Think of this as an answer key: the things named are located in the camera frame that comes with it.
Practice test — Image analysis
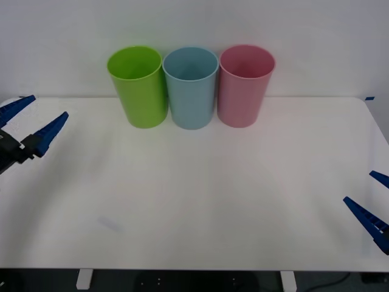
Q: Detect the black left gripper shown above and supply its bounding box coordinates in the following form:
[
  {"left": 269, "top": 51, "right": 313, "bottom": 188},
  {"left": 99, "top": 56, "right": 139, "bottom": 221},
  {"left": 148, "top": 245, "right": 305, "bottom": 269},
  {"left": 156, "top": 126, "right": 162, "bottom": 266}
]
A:
[{"left": 0, "top": 94, "right": 70, "bottom": 176}]

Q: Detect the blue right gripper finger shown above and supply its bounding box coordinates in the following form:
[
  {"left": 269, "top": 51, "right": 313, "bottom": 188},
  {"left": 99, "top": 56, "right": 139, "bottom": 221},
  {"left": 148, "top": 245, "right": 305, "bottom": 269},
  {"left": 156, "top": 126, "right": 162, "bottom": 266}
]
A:
[
  {"left": 343, "top": 196, "right": 389, "bottom": 256},
  {"left": 369, "top": 170, "right": 389, "bottom": 187}
]

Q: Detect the white table leg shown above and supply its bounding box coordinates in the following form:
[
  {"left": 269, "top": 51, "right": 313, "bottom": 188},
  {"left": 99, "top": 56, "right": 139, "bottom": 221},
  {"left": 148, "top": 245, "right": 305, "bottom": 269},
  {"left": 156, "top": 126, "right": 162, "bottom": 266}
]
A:
[
  {"left": 280, "top": 270, "right": 298, "bottom": 292},
  {"left": 75, "top": 269, "right": 93, "bottom": 290}
]

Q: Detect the green plastic bin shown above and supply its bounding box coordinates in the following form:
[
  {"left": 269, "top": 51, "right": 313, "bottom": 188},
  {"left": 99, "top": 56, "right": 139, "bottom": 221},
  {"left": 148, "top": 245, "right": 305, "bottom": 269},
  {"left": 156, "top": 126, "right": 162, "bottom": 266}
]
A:
[{"left": 106, "top": 45, "right": 168, "bottom": 129}]

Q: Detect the pink plastic bin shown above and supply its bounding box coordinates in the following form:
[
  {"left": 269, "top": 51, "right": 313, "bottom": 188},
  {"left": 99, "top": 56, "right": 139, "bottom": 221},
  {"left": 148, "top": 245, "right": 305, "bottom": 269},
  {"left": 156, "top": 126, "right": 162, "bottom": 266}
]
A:
[{"left": 216, "top": 44, "right": 277, "bottom": 128}]

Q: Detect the pale blue plastic bin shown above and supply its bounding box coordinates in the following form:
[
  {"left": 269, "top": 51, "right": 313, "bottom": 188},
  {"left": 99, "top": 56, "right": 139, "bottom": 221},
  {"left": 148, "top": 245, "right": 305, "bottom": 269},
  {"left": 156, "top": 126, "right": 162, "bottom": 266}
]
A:
[{"left": 162, "top": 46, "right": 219, "bottom": 131}]

